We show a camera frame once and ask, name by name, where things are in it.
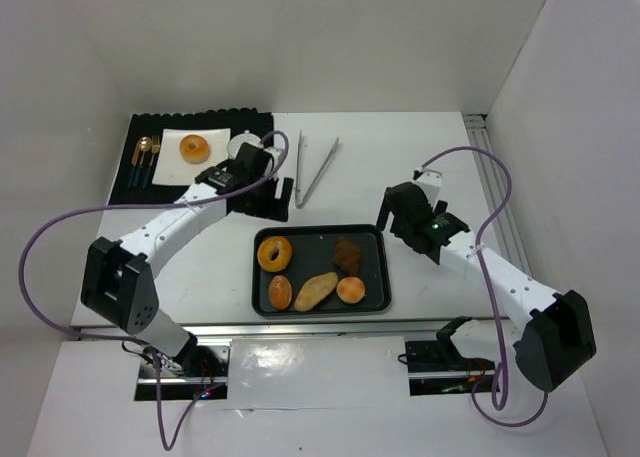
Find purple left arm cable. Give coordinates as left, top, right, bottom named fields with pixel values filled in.
left=18, top=130, right=291, bottom=451

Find dark brown croissant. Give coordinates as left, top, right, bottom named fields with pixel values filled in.
left=333, top=236, right=362, bottom=277

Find gold fork green handle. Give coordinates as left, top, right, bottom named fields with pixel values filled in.
left=142, top=135, right=161, bottom=189

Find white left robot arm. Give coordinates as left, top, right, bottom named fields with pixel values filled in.
left=80, top=143, right=293, bottom=373

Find black placemat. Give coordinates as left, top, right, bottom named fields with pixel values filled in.
left=108, top=108, right=274, bottom=205

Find white cup with handle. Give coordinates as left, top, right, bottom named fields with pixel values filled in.
left=227, top=131, right=263, bottom=159

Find orange oval bun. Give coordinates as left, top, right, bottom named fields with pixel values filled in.
left=268, top=275, right=293, bottom=311

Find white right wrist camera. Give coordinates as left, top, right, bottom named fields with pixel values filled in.
left=413, top=168, right=443, bottom=206

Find black baking tray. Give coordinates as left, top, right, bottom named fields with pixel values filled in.
left=251, top=224, right=391, bottom=317

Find white square plate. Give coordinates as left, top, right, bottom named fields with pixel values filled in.
left=152, top=129, right=231, bottom=186

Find round light bun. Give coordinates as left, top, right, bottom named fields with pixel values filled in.
left=336, top=276, right=366, bottom=305

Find aluminium rail right side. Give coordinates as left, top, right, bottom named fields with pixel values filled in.
left=462, top=114, right=531, bottom=275

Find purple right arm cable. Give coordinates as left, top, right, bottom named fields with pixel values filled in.
left=413, top=146, right=549, bottom=428

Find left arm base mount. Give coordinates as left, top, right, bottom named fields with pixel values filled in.
left=121, top=342, right=230, bottom=402

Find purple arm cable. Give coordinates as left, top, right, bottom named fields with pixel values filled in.
left=413, top=146, right=549, bottom=428
left=18, top=130, right=291, bottom=451

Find long tan bread roll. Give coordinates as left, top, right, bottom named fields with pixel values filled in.
left=294, top=272, right=338, bottom=312

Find gold spoon green handle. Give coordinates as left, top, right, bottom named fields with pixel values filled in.
left=129, top=136, right=152, bottom=188

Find orange donut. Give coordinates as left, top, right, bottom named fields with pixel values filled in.
left=179, top=134, right=210, bottom=165
left=256, top=236, right=293, bottom=273

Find metal tongs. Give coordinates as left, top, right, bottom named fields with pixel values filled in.
left=294, top=131, right=340, bottom=209

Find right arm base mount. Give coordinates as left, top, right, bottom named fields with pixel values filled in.
left=397, top=340, right=495, bottom=396

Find aluminium rail front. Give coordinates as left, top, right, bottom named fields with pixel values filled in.
left=77, top=317, right=511, bottom=340

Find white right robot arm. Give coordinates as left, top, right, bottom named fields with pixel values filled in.
left=376, top=182, right=596, bottom=392

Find aluminium rail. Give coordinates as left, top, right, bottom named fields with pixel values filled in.
left=462, top=114, right=531, bottom=275
left=77, top=317, right=511, bottom=340

